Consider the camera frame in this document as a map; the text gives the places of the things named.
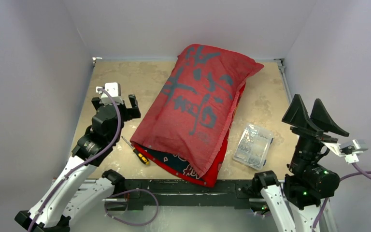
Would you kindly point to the red pillowcase with grey print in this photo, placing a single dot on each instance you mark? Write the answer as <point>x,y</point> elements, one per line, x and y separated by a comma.
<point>186,129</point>

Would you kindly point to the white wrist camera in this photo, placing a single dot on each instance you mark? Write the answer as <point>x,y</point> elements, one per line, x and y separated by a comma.
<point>113,89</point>
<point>349,151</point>

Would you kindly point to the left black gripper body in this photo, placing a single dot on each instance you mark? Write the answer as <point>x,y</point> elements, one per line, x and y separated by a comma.
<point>122,108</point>

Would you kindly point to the yellow black handled screwdriver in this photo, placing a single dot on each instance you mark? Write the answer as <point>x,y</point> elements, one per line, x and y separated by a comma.
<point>138,154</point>

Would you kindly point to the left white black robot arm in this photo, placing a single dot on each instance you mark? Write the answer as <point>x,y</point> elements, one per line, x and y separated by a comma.
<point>61,206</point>

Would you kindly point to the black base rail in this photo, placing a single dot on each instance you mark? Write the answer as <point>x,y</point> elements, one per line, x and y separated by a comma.
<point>172,192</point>

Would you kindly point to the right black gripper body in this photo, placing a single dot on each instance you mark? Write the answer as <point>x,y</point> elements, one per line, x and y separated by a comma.
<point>311,133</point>

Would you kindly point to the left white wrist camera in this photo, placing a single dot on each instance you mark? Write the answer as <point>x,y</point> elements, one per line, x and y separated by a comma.
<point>113,89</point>

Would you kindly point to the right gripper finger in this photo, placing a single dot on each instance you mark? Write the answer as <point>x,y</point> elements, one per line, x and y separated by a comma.
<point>297,115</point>
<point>322,119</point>

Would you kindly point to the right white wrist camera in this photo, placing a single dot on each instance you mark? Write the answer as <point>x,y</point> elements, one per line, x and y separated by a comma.
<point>349,151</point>

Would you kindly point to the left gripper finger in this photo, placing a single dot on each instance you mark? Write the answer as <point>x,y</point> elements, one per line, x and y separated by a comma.
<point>134,111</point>
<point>96,102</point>

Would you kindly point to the clear plastic compartment box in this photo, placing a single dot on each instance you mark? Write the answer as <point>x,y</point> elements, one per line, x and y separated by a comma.
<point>253,146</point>

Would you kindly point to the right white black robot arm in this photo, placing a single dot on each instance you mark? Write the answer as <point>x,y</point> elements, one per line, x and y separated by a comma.
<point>294,203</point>

